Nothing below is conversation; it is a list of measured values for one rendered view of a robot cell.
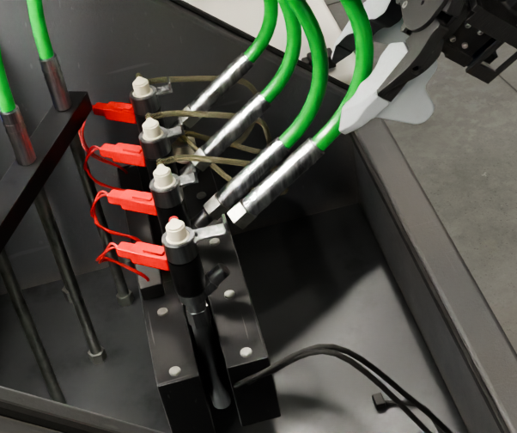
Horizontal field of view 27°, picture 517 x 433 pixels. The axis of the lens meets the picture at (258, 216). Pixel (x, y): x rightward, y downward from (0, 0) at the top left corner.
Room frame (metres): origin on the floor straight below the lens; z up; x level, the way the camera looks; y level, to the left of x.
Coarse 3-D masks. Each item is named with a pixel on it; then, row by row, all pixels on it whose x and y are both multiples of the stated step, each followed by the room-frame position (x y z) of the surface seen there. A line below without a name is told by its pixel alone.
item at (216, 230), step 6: (204, 228) 0.71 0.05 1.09; (210, 228) 0.71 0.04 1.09; (216, 228) 0.71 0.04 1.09; (222, 228) 0.70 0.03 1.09; (198, 234) 0.70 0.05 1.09; (204, 234) 0.70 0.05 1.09; (210, 234) 0.70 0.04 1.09; (216, 234) 0.70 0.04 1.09; (222, 234) 0.70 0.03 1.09; (198, 240) 0.70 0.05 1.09
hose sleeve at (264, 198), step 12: (312, 144) 0.70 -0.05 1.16; (300, 156) 0.70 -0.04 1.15; (312, 156) 0.70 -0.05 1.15; (276, 168) 0.71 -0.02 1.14; (288, 168) 0.70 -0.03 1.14; (300, 168) 0.70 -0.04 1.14; (264, 180) 0.71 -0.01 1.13; (276, 180) 0.70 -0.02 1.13; (288, 180) 0.70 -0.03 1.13; (252, 192) 0.70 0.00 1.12; (264, 192) 0.70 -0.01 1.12; (276, 192) 0.70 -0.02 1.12; (252, 204) 0.70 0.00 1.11; (264, 204) 0.70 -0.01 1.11
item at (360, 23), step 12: (348, 0) 0.71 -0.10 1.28; (360, 0) 0.71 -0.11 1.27; (348, 12) 0.71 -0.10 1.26; (360, 12) 0.71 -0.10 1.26; (360, 24) 0.71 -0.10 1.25; (360, 36) 0.71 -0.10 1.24; (372, 36) 0.71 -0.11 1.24; (360, 48) 0.71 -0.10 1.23; (372, 48) 0.71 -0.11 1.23; (360, 60) 0.71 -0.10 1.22; (372, 60) 0.71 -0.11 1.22; (360, 72) 0.71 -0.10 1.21; (348, 96) 0.71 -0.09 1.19; (336, 120) 0.71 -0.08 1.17; (324, 132) 0.71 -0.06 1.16; (336, 132) 0.70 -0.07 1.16; (324, 144) 0.70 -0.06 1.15
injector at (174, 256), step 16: (192, 240) 0.69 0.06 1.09; (176, 256) 0.69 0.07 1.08; (192, 256) 0.69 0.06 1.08; (176, 272) 0.69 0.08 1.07; (192, 272) 0.69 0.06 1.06; (208, 272) 0.71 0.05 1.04; (224, 272) 0.70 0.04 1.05; (176, 288) 0.69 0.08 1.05; (192, 288) 0.69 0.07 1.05; (208, 288) 0.69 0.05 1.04; (192, 304) 0.69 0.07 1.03; (208, 304) 0.70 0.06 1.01; (192, 320) 0.69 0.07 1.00; (208, 320) 0.70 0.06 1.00; (208, 336) 0.69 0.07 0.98; (208, 352) 0.69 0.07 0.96; (208, 368) 0.69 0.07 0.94; (208, 384) 0.70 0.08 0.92; (224, 384) 0.70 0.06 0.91; (224, 400) 0.69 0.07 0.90
